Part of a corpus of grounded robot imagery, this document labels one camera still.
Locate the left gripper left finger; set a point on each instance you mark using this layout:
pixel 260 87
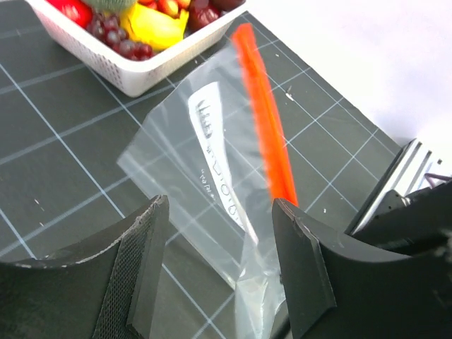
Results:
pixel 104 286

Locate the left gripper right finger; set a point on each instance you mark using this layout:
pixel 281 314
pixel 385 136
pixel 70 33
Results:
pixel 339 287

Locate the clear zip bag red zipper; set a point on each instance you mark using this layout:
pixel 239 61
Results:
pixel 215 147

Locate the black grid cutting mat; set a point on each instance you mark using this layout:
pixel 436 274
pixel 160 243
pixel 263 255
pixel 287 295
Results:
pixel 62 129

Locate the purple grape bunch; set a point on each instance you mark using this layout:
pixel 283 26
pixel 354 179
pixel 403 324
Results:
pixel 106 28

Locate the yellow banana bunch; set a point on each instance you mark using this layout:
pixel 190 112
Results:
pixel 152 27

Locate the red pepper left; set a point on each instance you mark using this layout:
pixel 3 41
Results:
pixel 75 10

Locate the green netted melon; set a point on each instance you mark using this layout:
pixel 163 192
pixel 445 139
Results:
pixel 110 5

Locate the small strawberries pile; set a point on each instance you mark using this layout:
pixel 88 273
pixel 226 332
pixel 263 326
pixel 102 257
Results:
pixel 172 8

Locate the dark red apple right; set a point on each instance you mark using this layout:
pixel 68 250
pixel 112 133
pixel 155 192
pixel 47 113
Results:
pixel 204 12

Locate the right aluminium frame post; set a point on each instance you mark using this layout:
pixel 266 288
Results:
pixel 404 176

